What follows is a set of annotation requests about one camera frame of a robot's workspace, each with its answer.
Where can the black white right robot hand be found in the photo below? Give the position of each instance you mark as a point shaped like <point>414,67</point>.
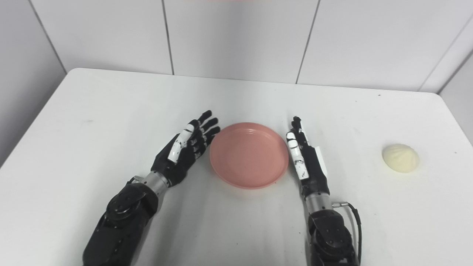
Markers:
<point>314,173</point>

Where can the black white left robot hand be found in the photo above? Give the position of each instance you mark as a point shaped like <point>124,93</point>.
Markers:
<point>181,162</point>

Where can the pink round plate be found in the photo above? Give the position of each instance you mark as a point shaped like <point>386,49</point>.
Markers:
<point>249,157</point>

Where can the cream steamed bun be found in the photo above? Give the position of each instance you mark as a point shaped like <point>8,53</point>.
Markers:
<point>401,159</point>

